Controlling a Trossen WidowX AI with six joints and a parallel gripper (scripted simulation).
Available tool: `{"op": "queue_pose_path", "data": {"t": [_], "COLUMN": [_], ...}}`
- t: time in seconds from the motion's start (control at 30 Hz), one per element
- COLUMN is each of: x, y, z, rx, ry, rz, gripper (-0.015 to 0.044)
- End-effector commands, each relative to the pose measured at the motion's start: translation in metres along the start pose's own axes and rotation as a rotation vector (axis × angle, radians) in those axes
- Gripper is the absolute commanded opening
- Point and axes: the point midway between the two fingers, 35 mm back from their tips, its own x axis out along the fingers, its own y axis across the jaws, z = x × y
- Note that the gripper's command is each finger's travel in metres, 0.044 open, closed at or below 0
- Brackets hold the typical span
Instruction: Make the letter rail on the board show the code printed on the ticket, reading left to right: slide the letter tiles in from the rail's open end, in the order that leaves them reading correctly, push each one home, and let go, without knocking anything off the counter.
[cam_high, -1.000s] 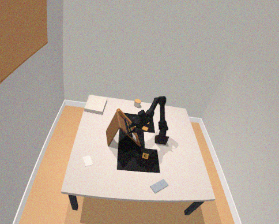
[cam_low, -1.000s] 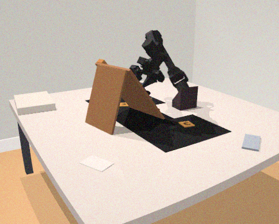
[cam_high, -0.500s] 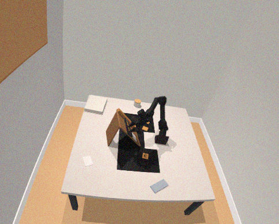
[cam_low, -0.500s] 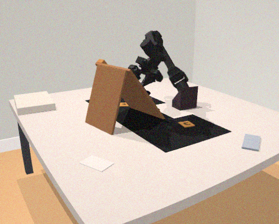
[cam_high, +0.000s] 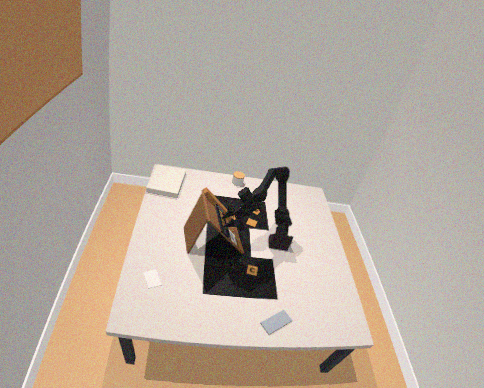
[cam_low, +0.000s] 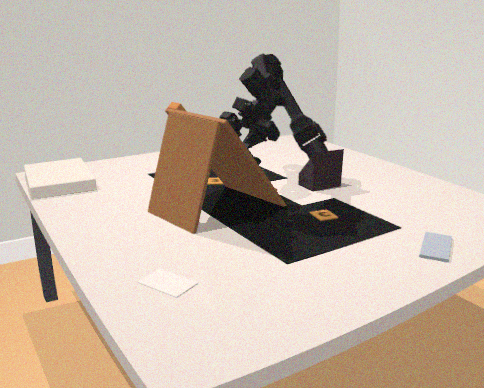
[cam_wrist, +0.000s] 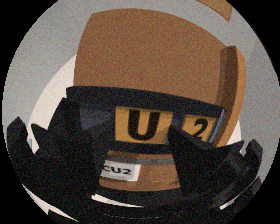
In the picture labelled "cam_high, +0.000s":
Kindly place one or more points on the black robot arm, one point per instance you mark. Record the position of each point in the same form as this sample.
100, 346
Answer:
282, 214

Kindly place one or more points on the cream flat block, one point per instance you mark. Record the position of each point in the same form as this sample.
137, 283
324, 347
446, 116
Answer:
166, 181

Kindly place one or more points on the white flat card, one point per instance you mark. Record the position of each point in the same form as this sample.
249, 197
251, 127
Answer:
152, 278

